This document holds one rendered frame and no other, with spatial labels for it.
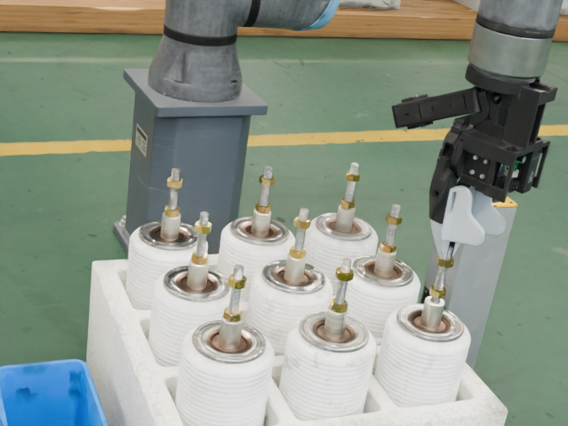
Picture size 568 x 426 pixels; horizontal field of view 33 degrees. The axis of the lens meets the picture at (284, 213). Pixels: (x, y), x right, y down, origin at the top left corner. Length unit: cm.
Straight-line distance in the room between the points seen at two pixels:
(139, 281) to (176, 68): 45
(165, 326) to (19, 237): 67
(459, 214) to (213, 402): 31
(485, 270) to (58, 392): 57
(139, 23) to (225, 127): 146
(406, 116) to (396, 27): 231
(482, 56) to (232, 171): 71
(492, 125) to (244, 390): 36
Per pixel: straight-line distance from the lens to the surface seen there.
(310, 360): 100
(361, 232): 125
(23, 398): 119
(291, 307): 109
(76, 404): 120
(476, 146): 96
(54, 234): 171
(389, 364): 108
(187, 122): 150
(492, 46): 93
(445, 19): 342
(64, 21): 289
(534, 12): 92
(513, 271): 183
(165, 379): 105
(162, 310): 107
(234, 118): 152
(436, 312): 107
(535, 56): 94
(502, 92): 94
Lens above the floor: 79
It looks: 25 degrees down
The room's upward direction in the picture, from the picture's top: 9 degrees clockwise
